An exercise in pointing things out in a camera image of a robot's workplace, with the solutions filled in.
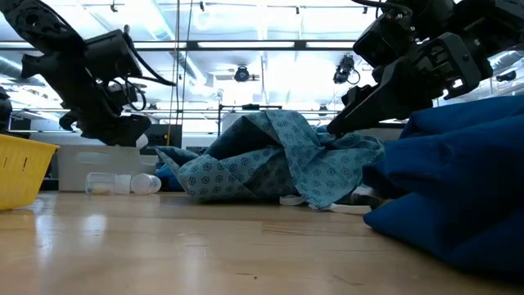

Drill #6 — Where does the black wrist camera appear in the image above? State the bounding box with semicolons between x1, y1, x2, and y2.
84;28;143;82
352;7;415;69

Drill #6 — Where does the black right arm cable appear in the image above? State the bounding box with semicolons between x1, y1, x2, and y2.
350;0;414;18

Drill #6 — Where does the blue zip pouch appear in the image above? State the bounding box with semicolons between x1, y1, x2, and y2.
155;162;186;193

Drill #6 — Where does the yellow plastic basket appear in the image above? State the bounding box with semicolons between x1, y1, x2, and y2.
0;133;60;211

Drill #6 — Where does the light blue patterned gown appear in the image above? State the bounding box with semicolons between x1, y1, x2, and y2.
154;109;386;216

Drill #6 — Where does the clear plastic bin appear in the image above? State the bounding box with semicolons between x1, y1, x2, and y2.
56;144;159;193

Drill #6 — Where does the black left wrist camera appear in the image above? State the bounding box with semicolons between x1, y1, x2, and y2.
84;28;143;82

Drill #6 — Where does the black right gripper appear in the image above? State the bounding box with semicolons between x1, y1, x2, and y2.
327;31;495;138

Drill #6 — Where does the dark blue cloth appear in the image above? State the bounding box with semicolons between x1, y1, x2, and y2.
361;94;524;282

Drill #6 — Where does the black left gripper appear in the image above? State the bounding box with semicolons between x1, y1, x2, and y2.
20;51;151;148

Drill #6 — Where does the black monitor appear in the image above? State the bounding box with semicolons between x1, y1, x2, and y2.
141;123;183;156

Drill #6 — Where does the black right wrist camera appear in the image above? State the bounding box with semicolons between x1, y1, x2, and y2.
352;7;415;69

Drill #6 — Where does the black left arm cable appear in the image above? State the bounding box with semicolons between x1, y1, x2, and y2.
106;25;178;112

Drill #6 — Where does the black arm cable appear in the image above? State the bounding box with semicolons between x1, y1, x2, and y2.
350;0;414;18
106;25;178;112

